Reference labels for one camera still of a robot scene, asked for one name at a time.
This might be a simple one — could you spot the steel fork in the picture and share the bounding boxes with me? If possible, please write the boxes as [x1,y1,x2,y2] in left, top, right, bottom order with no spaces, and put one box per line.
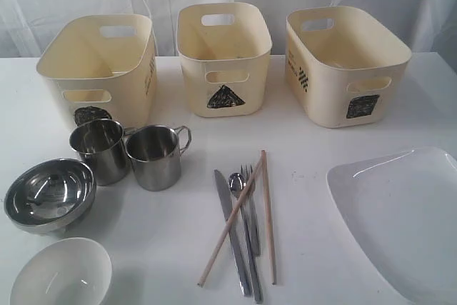
[240,165,261,256]

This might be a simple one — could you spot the steel spoon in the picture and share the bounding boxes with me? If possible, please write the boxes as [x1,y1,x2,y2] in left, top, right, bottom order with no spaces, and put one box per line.
[228,172,263,304]

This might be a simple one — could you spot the steel mug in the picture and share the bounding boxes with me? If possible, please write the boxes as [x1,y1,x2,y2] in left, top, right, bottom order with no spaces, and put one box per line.
[69,119,131,186]
[125,125,192,191]

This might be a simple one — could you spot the slanted wooden chopstick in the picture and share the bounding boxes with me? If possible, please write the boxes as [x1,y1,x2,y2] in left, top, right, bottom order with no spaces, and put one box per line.
[197,158,262,287]

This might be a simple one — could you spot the steel bowl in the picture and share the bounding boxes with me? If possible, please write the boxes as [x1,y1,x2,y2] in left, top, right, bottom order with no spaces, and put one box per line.
[4,159,96,235]

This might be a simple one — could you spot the white ceramic bowl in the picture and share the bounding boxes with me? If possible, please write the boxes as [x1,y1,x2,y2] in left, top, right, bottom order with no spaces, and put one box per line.
[9,237,113,304]

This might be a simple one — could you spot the steel table knife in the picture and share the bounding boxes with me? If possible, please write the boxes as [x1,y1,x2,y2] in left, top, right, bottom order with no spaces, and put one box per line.
[214,169,252,297]

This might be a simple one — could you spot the cream bin with triangle mark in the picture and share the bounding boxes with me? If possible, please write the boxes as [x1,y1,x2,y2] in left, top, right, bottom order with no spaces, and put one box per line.
[176,2,272,118]

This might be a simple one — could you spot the cream bin with square mark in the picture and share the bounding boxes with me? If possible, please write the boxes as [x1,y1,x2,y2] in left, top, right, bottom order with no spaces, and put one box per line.
[285,6,412,128]

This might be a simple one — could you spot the cream bin with circle mark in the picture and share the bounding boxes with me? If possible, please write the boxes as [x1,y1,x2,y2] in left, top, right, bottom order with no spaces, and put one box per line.
[36,14,157,129]

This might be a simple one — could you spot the white square plate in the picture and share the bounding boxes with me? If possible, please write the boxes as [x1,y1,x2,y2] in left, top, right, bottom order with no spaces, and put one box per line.
[326,146,456,304]

